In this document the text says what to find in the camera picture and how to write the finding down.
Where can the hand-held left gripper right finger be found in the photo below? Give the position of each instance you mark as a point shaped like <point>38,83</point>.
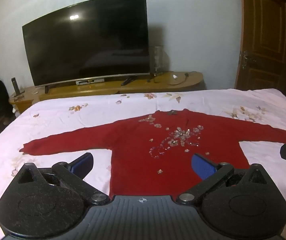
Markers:
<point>203,166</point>

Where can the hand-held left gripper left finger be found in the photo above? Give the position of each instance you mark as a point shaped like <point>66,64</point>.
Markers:
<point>82,166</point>

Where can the red sequined sweater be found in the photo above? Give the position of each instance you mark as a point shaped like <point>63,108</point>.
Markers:
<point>133,160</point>

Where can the white floral bedsheet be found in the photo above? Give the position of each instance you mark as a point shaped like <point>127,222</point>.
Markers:
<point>57,115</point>

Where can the silver set-top box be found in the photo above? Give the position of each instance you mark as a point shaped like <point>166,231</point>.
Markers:
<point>90,81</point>

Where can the black remote control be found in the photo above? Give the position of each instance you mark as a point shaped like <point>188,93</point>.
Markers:
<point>128,81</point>

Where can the wooden television stand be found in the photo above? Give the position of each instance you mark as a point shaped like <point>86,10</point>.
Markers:
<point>143,86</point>

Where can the dark upright device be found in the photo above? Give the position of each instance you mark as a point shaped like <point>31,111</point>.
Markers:
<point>14,85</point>

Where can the clear glass vase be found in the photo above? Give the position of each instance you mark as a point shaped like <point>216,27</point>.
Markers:
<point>159,60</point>

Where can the brown wooden door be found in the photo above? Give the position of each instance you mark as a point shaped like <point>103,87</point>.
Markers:
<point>265,35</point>

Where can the black curved television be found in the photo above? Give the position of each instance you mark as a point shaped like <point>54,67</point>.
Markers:
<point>87,40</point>

